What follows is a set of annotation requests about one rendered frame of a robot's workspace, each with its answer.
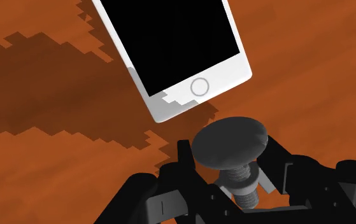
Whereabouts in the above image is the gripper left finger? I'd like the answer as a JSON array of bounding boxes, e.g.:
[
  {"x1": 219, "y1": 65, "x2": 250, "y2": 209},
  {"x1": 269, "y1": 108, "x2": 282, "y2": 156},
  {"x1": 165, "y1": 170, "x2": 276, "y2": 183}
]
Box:
[{"x1": 94, "y1": 139, "x2": 244, "y2": 224}]

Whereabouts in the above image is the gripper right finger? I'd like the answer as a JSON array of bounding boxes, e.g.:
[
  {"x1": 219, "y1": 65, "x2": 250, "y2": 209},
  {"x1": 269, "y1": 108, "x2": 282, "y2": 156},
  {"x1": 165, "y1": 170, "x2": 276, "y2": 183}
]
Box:
[{"x1": 246, "y1": 134, "x2": 356, "y2": 224}]

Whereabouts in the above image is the dark grey bolt with nut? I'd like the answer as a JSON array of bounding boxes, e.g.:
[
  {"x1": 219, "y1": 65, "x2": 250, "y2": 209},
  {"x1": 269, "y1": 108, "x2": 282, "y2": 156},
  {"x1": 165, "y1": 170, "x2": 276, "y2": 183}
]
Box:
[{"x1": 191, "y1": 116, "x2": 277, "y2": 210}]

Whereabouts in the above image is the white smartphone with black screen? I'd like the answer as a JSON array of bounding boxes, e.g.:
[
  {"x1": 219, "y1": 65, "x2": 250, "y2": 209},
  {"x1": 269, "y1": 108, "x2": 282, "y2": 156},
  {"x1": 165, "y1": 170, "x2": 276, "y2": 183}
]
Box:
[{"x1": 91, "y1": 0, "x2": 253, "y2": 124}]

